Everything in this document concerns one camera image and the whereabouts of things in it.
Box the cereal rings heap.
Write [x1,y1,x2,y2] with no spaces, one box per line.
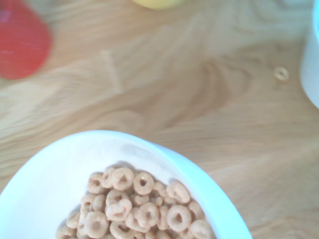
[55,166,216,239]

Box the plain white bowl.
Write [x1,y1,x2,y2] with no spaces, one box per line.
[0,129,253,239]

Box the white cup with cereal pieces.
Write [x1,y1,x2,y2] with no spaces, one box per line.
[300,0,319,110]

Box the yellow ceramic mug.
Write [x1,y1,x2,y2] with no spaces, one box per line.
[131,0,185,10]

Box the red speckled mug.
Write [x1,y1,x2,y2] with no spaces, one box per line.
[0,2,52,81]

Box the single cereal ring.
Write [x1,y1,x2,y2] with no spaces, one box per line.
[273,66,290,82]

